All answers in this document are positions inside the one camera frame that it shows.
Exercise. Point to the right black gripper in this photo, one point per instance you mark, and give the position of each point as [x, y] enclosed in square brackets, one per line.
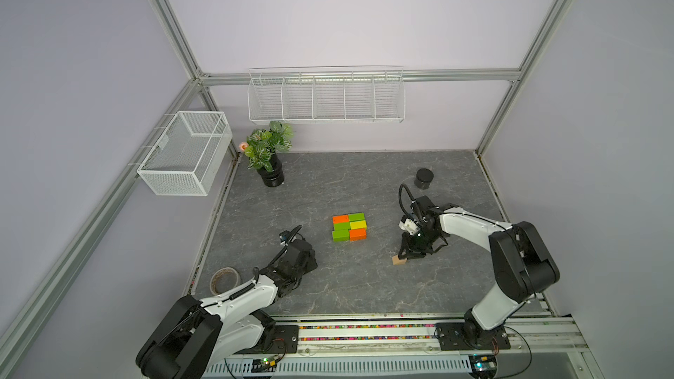
[408, 251]

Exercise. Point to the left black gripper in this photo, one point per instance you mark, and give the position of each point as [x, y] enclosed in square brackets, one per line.
[311, 264]

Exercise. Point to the tan wooden triangle block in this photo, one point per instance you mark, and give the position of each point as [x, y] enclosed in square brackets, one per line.
[398, 261]

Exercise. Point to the green block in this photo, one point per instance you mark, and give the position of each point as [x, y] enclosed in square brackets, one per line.
[341, 235]
[346, 226]
[356, 217]

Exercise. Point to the orange block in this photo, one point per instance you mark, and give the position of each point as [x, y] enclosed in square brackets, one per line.
[340, 219]
[358, 234]

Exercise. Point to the yellow block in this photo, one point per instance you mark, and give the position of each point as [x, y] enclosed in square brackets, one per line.
[358, 225]

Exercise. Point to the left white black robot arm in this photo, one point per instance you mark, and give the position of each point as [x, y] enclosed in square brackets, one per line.
[196, 333]

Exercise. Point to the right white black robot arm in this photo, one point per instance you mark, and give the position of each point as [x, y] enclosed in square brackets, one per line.
[522, 263]

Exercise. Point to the black cylinder container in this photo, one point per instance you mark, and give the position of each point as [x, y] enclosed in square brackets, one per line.
[423, 178]

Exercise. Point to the tape roll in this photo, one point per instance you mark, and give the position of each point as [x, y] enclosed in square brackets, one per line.
[224, 280]

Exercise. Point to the green potted plant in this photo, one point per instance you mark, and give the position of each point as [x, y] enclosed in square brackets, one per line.
[262, 148]

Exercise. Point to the white mesh side basket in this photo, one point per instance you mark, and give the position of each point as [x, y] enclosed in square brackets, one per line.
[186, 158]

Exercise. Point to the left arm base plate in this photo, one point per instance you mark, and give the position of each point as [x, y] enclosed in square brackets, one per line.
[277, 340]

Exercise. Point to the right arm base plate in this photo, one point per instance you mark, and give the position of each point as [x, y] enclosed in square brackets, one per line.
[468, 335]

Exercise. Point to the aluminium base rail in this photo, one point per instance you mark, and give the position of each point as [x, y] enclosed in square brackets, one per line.
[407, 334]

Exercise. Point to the white vented cable duct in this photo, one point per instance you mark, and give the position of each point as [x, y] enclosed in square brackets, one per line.
[296, 367]

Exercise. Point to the long white wire basket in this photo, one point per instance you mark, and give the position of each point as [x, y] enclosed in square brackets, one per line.
[327, 94]

